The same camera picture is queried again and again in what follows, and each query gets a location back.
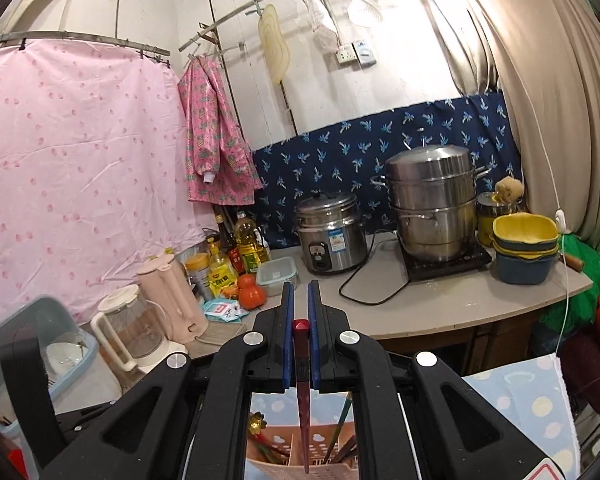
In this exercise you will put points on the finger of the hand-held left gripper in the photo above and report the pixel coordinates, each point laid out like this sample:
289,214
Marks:
87,415

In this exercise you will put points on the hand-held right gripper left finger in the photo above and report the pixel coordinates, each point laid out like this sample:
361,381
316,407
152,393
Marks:
287,332

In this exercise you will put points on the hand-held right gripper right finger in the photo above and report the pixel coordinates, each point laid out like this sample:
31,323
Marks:
314,332

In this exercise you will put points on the dark red chopstick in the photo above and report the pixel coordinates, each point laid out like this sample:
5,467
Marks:
264,444

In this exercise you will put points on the pink perforated utensil basket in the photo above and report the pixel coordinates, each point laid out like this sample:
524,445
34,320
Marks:
325,447

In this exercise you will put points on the blue dish drainer box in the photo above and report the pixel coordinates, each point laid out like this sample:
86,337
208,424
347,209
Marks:
15,355

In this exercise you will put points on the white bowl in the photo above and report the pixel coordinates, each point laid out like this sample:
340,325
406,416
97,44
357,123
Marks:
67,357

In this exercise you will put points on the orange tomato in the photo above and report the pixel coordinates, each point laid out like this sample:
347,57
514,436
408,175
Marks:
251,296

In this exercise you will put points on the clear food container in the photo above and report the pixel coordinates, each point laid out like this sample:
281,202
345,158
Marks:
276,275

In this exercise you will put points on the woven mat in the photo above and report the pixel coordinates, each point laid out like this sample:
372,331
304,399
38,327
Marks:
222,332

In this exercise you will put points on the blue white packet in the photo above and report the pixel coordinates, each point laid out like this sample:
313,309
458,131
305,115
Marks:
223,310

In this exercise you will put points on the yellow seasoning bottle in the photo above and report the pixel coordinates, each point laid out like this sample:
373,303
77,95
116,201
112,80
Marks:
220,276

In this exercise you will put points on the cooking oil bottle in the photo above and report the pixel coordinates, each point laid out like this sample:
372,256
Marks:
247,244

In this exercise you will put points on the steel rice cooker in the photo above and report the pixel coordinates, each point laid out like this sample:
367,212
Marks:
330,232

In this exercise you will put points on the jar with yellow lid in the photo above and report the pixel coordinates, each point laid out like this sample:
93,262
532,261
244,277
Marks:
198,270

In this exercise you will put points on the dark soy sauce bottle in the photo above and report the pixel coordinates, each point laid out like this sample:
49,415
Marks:
224,232

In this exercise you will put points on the pink electric kettle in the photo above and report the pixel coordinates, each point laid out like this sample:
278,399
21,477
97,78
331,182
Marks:
172,295

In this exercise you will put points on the black induction cooker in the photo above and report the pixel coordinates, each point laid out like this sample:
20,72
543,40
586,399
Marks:
450,265

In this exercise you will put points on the steel steamer pot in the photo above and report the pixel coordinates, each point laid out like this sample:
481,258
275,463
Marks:
432,195

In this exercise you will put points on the navy leaf print cloth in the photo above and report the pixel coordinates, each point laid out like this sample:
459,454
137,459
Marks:
380,145

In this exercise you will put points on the metal canister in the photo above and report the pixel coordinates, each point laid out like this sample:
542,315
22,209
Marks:
489,210

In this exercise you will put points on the pink dotted curtain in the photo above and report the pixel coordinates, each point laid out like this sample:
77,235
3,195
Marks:
70,175

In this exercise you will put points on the pink patterned garment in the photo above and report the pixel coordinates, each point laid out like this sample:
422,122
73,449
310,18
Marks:
215,130

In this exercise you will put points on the blue planet print tablecloth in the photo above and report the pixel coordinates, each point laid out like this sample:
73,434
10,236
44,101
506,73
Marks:
520,410

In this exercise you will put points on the yellow plastic basin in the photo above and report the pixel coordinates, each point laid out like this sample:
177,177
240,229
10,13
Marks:
525,230
525,253

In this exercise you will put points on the loofah sponge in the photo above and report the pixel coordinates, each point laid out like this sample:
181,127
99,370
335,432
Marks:
509,189

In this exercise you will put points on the wooden rolling pin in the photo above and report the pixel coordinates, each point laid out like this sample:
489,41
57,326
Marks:
575,261

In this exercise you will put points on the green plastic bag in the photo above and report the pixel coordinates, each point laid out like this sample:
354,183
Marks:
587,280

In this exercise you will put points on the hanging white plastic bag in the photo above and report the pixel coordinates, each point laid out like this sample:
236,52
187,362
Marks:
320,15

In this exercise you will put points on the white slotted ladle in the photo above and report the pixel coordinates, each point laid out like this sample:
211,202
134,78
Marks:
362,7

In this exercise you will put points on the beige curtain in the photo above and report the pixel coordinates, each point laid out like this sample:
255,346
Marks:
545,85

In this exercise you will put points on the metal curtain rod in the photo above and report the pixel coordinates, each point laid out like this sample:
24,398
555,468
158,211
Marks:
80,42

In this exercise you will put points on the white wall socket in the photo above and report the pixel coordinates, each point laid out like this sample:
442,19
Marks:
346,54

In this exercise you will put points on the white wall switch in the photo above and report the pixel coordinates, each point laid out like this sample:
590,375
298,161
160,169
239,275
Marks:
364,53

